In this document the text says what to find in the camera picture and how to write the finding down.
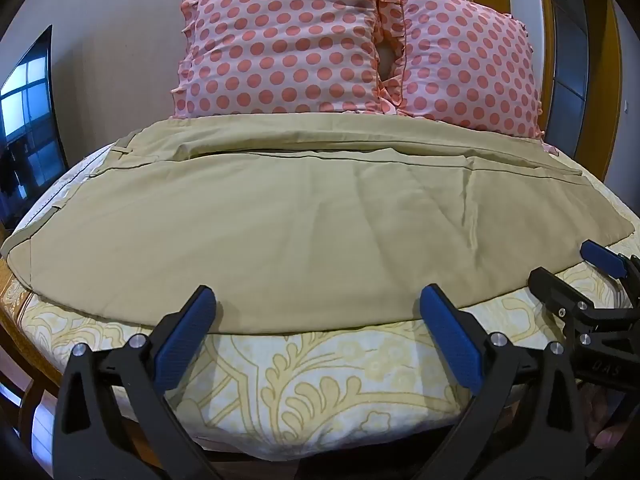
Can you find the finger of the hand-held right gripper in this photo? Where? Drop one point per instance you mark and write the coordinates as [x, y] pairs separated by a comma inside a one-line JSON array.
[[552, 289], [605, 259]]

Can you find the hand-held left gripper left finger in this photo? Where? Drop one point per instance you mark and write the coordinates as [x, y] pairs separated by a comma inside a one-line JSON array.
[[184, 342]]

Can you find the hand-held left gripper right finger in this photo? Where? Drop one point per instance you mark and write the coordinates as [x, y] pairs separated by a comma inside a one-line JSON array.
[[452, 342]]

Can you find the olive bedsheet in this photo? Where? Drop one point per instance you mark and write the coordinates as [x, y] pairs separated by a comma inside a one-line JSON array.
[[300, 220]]

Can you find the person's right hand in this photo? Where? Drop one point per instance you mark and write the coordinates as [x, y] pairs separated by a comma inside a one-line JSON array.
[[606, 417]]

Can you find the yellow floral bed sheet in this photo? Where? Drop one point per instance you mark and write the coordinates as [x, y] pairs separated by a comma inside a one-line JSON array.
[[325, 375]]

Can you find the dark glass door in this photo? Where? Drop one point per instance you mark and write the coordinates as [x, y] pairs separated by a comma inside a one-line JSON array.
[[570, 35]]

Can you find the pink polka dot pillow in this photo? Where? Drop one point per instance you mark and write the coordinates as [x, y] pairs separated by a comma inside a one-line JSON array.
[[280, 45], [465, 60]]

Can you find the black television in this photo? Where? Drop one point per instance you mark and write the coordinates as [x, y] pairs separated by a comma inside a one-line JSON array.
[[27, 125]]

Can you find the wooden bed frame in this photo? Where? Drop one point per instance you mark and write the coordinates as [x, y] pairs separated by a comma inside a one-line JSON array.
[[30, 402]]

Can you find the wooden door frame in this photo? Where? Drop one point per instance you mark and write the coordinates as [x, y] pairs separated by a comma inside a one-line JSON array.
[[530, 35]]

